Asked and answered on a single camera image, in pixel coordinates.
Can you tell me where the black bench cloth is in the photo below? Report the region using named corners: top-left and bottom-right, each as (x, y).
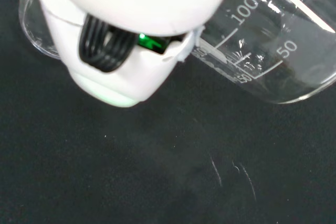
top-left (0, 0), bottom-right (336, 224)

